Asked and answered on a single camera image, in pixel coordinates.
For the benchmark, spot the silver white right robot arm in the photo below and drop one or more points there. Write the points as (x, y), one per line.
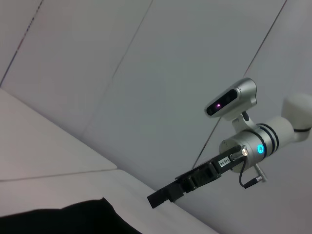
(263, 141)

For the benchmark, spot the black t-shirt with FREE print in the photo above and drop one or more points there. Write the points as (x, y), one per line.
(73, 217)

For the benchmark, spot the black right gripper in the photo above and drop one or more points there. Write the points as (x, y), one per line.
(209, 170)

